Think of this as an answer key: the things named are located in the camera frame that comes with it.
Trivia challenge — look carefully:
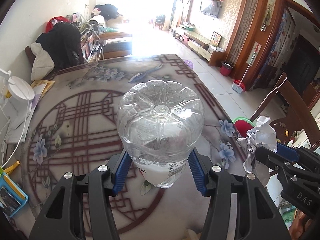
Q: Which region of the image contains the wooden dining chair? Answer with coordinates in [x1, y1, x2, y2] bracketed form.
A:
[250, 73, 319, 150]

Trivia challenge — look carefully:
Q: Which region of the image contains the red bin with green rim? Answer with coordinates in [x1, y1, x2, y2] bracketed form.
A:
[233, 117, 255, 138]

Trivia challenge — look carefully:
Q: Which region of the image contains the white desk lamp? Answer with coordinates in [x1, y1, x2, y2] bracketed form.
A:
[1, 69, 35, 129]

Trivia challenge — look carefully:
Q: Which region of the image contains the red dustpan with broom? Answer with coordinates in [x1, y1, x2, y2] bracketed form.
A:
[232, 53, 256, 94]

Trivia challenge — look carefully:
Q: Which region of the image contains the small red trash can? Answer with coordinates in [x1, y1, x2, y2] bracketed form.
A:
[220, 62, 233, 76]

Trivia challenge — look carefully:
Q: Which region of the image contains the purple plastic stool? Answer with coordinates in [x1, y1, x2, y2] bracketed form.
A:
[183, 60, 194, 69]

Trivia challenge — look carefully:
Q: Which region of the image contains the white cloth bag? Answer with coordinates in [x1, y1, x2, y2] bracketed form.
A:
[30, 42, 55, 81]

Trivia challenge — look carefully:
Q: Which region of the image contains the clear plastic water bottle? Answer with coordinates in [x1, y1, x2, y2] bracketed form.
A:
[117, 80, 205, 189]

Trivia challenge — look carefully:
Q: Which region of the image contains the yellow framed book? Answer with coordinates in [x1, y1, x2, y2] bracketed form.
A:
[31, 80, 55, 98]

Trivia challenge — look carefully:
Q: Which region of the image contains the black clothes pile on chair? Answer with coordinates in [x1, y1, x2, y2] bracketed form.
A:
[35, 22, 85, 70]

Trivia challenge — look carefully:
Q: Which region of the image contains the tv cabinet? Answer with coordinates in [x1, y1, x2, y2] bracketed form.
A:
[172, 27, 225, 67]

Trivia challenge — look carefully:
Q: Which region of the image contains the wooden sofa bench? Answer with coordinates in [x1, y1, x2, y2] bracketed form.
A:
[99, 32, 132, 59]

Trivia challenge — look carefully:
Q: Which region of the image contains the white lamp cable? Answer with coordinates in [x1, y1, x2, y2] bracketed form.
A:
[0, 100, 28, 169]

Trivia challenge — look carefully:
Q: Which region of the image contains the wall mounted television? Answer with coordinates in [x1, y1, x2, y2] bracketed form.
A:
[200, 0, 222, 18]

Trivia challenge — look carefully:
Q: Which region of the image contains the blue phone stand toy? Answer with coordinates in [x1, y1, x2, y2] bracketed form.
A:
[0, 161, 29, 218]

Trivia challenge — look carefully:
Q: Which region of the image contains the silver foil wrapper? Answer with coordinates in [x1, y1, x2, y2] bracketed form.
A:
[236, 115, 278, 187]

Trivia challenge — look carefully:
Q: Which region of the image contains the person's right hand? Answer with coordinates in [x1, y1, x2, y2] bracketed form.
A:
[289, 210, 312, 240]

